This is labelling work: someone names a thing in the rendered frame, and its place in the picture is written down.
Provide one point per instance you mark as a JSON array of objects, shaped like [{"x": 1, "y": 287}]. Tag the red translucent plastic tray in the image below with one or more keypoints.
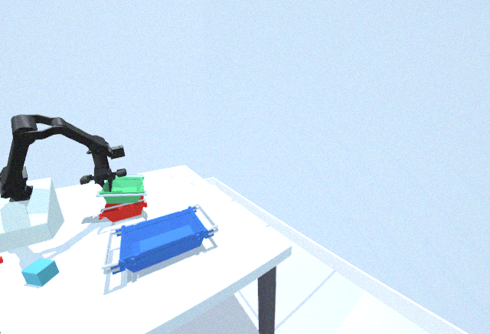
[{"x": 116, "y": 214}]

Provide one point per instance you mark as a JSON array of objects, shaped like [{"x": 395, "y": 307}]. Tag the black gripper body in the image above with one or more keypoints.
[{"x": 119, "y": 173}]

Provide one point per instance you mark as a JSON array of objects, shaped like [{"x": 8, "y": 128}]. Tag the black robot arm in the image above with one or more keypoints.
[{"x": 13, "y": 176}]

